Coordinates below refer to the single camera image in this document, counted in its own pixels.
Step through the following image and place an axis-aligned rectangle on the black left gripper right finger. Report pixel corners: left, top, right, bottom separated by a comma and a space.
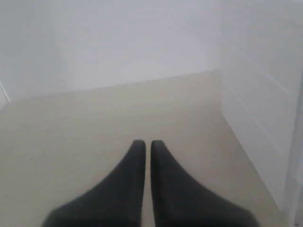
151, 140, 259, 227

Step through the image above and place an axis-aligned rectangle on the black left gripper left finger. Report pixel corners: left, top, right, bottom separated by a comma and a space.
42, 140, 145, 227

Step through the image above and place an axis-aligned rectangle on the white plastic drawer cabinet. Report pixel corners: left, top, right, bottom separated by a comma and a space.
221, 0, 303, 227

